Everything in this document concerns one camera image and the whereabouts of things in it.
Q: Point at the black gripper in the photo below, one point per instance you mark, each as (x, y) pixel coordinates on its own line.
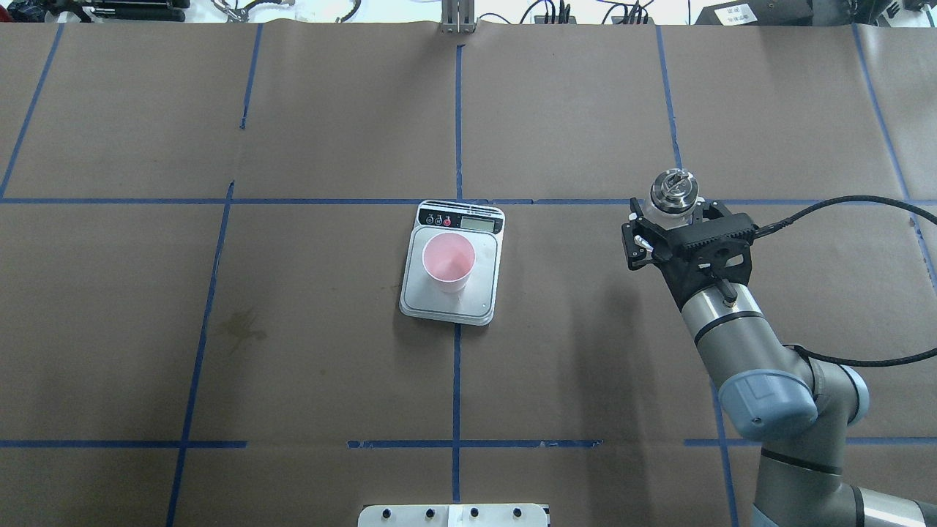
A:
(671, 270)

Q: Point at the glass sauce bottle metal spout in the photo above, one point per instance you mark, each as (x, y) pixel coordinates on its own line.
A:
(673, 200)

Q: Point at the pink plastic cup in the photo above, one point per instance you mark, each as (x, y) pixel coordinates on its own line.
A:
(449, 259)

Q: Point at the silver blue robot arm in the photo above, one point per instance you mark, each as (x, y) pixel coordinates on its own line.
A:
(798, 405)

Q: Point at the silver digital kitchen scale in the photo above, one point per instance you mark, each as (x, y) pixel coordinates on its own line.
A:
(474, 305)

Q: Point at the black box white label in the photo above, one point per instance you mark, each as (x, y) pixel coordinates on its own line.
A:
(756, 13)

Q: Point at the black power strip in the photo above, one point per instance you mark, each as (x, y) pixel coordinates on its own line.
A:
(588, 12)

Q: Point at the aluminium frame post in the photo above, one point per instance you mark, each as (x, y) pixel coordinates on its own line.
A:
(458, 17)

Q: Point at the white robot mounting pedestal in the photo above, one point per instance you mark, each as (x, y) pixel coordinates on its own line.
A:
(485, 514)

